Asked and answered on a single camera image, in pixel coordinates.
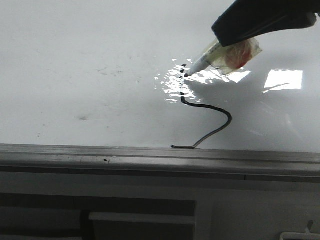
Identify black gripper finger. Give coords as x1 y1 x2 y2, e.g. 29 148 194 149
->
211 0 320 47

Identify white whiteboard marker with tape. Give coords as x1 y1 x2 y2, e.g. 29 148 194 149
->
184 38 262 77

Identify white whiteboard with aluminium frame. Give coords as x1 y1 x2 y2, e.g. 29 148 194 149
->
0 0 320 180

